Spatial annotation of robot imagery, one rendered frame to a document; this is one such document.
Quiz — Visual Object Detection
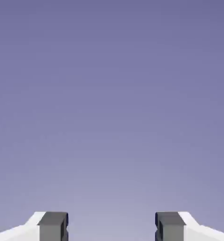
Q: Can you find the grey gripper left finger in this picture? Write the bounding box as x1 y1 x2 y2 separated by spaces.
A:
0 211 69 241

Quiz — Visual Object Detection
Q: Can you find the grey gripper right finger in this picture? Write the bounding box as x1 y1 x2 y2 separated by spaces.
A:
154 211 224 241

